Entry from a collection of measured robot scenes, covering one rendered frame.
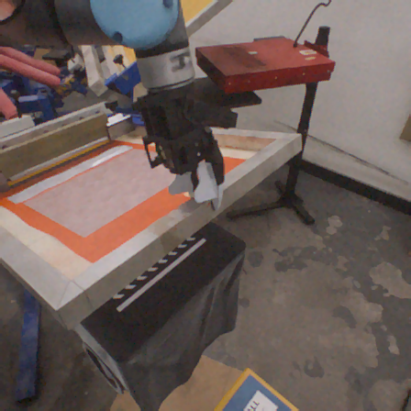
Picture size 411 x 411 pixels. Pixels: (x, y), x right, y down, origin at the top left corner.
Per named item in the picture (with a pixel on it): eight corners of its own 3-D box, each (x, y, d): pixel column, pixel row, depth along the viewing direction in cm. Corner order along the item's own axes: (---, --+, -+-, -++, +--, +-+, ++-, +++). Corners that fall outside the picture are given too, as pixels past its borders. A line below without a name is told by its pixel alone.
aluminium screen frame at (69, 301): (302, 149, 75) (301, 133, 74) (68, 331, 42) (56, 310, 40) (112, 128, 128) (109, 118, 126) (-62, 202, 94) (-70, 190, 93)
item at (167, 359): (239, 325, 121) (249, 242, 94) (142, 436, 96) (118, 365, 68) (232, 320, 123) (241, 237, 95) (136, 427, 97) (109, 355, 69)
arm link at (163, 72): (164, 48, 50) (204, 42, 45) (172, 80, 53) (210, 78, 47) (125, 61, 46) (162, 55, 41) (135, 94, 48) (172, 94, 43)
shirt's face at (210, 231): (246, 244, 94) (246, 242, 94) (119, 361, 69) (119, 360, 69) (136, 177, 118) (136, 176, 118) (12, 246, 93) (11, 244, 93)
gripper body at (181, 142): (150, 172, 53) (127, 95, 48) (188, 151, 58) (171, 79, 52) (183, 180, 48) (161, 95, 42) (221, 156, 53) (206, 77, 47)
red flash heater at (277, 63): (291, 56, 205) (294, 34, 197) (337, 83, 172) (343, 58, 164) (194, 67, 190) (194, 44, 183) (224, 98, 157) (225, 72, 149)
